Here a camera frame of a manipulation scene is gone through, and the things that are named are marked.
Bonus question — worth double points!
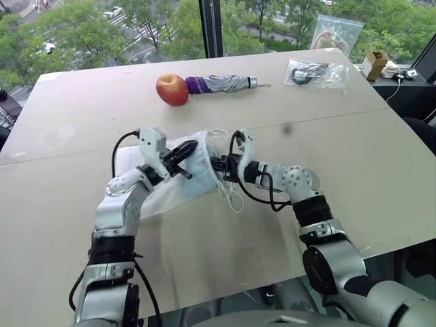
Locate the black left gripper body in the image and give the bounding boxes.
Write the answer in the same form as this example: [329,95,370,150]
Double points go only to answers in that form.
[158,152,193,181]

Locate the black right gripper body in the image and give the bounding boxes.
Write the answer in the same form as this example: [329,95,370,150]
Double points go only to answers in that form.
[216,153,245,182]

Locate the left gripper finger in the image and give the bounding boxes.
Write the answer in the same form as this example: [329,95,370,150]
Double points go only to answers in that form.
[169,139,199,159]
[172,144,198,168]

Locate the white translucent drawstring bag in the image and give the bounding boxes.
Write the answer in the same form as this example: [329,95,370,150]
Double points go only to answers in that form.
[115,128,236,219]

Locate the clear plastic bag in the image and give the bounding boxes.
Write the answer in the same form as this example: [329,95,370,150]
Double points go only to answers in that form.
[283,58,351,95]

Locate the clear zip bag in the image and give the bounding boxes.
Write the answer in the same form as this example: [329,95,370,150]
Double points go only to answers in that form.
[310,14,365,57]

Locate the red apple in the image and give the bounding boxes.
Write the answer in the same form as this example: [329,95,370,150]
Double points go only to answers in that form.
[155,74,189,107]

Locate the folded silver purple umbrella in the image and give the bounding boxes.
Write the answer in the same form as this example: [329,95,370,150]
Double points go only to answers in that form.
[185,75,273,95]

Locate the black window mullion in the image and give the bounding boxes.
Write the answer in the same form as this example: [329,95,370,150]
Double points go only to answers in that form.
[198,0,224,59]

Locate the small black object under table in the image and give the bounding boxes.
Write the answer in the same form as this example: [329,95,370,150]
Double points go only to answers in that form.
[260,285,277,307]

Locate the dark rounded shape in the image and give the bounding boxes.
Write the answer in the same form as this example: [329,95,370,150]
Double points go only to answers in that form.
[180,305,213,327]

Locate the small brown cardboard box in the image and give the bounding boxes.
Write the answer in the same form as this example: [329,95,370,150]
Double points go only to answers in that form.
[360,50,391,82]

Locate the crumpled white cloth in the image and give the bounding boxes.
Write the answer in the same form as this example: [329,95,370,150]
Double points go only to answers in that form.
[381,61,405,80]

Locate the dark chair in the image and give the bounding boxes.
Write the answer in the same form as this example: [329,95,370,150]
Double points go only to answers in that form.
[401,116,436,155]

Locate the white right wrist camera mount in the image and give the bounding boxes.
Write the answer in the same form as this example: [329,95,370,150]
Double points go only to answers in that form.
[234,127,264,183]

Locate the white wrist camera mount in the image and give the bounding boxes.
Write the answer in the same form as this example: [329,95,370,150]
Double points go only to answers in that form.
[137,127,171,178]
[234,127,264,183]

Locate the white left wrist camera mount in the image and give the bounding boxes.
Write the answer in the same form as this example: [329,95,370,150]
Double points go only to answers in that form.
[137,127,171,178]

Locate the white drawstring cord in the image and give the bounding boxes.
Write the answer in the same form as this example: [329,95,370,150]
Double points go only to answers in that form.
[206,128,246,214]

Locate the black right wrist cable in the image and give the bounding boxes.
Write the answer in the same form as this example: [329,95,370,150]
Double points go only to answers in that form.
[228,131,294,213]

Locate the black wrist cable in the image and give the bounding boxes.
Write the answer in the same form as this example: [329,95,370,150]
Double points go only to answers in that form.
[228,131,294,213]
[111,129,141,180]

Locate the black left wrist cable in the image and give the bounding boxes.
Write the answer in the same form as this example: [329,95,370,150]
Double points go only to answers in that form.
[111,129,141,180]

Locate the coiled black cable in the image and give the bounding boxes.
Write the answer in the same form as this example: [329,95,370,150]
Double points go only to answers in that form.
[292,64,328,86]

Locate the black left upper arm cable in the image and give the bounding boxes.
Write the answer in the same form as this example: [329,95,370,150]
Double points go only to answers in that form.
[67,253,163,327]

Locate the black wire rack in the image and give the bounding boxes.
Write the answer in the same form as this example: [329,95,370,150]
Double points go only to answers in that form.
[0,87,25,129]

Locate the thin white cable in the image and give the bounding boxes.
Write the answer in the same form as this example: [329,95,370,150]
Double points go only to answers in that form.
[386,78,402,104]

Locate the dark slanted window frame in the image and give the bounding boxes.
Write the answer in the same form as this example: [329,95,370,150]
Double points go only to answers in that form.
[410,42,436,84]

